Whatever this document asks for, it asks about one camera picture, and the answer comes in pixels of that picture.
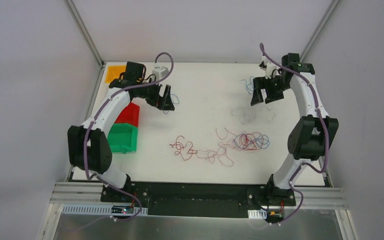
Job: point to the aluminium frame rail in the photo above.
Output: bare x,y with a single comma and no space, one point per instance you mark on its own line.
77,193

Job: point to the green plastic bin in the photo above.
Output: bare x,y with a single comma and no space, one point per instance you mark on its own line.
122,138

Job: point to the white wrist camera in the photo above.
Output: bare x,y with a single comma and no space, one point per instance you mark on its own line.
271,70
160,72

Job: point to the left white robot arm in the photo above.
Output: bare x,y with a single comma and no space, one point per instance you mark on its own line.
88,145

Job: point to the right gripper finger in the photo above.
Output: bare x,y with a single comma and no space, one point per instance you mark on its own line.
272,96
257,95

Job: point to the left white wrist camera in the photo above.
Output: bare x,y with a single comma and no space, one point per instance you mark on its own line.
160,72

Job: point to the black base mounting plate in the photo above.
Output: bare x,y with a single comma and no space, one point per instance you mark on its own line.
199,199

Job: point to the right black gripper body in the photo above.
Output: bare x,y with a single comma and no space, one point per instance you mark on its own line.
269,85

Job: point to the orange plastic bin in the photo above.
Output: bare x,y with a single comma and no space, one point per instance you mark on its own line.
113,72

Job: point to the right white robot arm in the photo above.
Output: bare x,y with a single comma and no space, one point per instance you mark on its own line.
312,136

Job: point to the red plastic bin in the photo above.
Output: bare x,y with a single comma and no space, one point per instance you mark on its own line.
129,115

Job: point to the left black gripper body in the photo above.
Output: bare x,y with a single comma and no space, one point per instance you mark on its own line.
158,93

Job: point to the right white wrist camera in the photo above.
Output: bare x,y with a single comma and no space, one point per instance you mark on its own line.
271,70

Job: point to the white slotted cable duct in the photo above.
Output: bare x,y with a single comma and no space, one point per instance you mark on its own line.
104,210

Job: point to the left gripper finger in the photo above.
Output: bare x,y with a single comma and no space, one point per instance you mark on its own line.
157,101
167,103

